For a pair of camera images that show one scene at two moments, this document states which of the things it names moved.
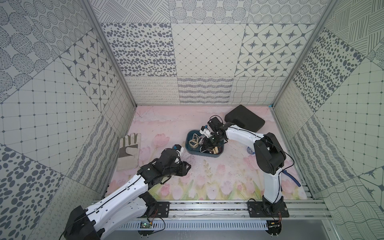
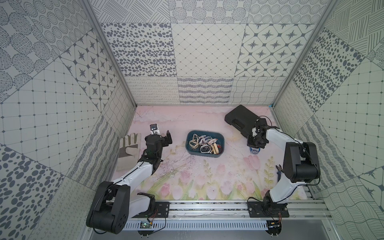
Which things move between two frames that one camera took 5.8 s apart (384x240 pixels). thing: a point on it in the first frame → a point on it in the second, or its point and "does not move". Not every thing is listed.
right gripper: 208,146 → 250,143
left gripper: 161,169 → 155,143
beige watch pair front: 194,142 does not move
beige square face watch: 215,150 does not move
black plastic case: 251,120 does not move
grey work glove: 128,154 does not move
